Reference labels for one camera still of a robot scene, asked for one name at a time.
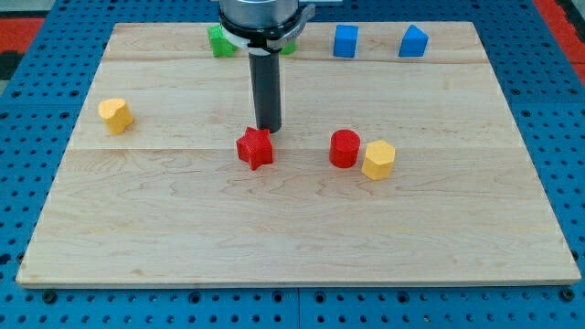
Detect blue cube block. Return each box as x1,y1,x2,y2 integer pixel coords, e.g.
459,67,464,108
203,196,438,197
333,25,358,58

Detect light wooden board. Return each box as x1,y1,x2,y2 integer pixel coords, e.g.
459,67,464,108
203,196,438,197
16,22,580,289

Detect blue triangle block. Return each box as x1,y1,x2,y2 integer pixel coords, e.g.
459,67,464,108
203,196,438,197
399,25,429,58

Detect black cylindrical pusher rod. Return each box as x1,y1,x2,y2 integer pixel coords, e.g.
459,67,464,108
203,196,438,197
249,53,282,133

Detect yellow hexagon block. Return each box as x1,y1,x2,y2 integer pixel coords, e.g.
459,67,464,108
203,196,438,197
361,140,396,180

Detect red star block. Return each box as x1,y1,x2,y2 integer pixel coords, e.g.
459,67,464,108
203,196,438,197
236,127,273,171

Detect red cylinder block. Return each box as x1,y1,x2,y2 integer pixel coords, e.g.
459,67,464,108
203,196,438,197
329,129,361,168

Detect green block behind arm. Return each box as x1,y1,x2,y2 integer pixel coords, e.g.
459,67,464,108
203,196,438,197
280,41,296,56

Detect yellow heart block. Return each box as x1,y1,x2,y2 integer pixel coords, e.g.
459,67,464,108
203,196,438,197
98,98,134,135

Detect green star block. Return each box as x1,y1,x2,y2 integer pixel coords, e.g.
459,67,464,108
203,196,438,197
207,25,237,58

